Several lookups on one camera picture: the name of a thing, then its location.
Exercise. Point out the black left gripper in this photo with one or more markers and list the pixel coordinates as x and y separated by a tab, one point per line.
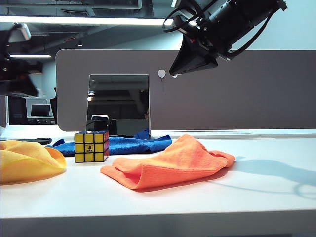
14	70

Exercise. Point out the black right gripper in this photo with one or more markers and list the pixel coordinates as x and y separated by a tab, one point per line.
212	37

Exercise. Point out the blue microfiber rag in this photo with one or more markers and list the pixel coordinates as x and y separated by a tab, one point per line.
128	145

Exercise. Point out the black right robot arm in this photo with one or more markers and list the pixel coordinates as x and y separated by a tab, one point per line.
247	14

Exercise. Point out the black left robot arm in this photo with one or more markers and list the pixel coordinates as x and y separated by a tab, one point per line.
3	44

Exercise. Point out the yellow microfiber rag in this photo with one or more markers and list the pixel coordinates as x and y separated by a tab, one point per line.
24	163

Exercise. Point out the Rubik's cube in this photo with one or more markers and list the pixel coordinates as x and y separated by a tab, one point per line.
89	148

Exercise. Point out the orange microfiber rag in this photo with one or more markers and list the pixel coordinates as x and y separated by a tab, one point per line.
172	163

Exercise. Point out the black background laptop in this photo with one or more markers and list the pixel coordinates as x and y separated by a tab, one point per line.
40	110

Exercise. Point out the black office chair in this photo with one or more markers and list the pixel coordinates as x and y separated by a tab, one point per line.
53	111
17	111

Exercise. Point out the short ceiling light strip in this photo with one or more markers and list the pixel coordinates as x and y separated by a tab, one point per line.
29	56

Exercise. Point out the white adhesive hook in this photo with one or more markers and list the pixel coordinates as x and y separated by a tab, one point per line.
161	73

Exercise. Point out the long ceiling light strip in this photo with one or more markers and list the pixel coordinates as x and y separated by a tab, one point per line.
74	20

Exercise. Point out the silver standing mirror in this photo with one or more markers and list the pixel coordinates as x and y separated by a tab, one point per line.
118	98

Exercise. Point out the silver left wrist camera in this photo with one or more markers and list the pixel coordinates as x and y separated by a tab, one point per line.
21	32

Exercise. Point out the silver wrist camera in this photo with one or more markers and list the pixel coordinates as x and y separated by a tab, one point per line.
21	32
177	3

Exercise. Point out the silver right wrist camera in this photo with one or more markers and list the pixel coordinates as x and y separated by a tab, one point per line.
177	3

